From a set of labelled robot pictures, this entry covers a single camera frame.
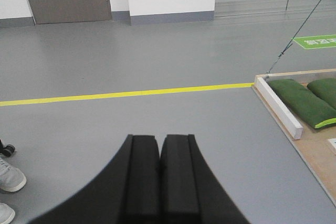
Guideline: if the white right sneaker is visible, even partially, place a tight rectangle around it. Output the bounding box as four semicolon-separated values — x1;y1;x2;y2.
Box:
0;203;16;224

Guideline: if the left green sandbag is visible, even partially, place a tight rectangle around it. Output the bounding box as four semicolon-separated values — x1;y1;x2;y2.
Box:
268;79;335;129

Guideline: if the white wooden brace frame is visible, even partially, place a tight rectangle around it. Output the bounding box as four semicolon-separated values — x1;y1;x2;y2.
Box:
327;138;336;155

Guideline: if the white sneaker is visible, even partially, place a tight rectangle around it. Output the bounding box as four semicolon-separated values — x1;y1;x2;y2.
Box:
1;158;27;193
0;203;16;224

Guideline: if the grey wheeled chair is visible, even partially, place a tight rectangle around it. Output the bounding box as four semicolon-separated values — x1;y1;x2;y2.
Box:
0;141;16;157

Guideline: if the white left sneaker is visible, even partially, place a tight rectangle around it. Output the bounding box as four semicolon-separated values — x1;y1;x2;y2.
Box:
1;158;27;193

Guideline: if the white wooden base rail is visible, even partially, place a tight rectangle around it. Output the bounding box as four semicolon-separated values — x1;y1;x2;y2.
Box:
254;75;303;140

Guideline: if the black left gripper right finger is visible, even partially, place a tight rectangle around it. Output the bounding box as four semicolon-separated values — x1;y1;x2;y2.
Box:
161;134;249;223

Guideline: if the wooden plywood platform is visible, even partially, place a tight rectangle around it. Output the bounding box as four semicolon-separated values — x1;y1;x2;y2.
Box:
252;69;335;204

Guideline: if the green sandbag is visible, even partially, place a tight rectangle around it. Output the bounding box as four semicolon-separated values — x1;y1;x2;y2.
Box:
307;78;336;109
268;79;335;129

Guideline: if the dark tensioned cord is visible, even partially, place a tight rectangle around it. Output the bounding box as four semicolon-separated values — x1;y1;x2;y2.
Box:
265;0;336;75

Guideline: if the green floor sign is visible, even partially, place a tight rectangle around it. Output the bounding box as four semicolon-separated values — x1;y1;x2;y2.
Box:
293;35;335;49

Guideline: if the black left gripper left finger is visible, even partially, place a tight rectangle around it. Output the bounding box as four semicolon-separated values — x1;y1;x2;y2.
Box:
32;135;160;223

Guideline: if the right green sandbag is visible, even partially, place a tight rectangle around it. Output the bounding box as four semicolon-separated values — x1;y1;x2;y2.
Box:
307;78;336;109

